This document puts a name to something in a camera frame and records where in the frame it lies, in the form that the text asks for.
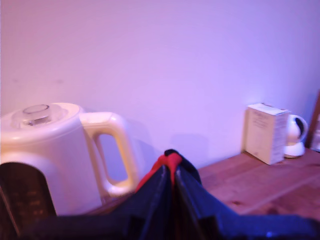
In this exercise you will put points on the white electric kettle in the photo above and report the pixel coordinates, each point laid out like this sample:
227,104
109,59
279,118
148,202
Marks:
50,155

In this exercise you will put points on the red and black footbag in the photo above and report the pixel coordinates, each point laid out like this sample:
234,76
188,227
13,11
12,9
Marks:
172,160

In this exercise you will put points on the small white round camera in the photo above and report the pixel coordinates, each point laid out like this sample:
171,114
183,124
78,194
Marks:
296,147

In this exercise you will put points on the white printed carton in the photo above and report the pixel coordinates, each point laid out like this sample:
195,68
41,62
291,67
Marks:
262,135

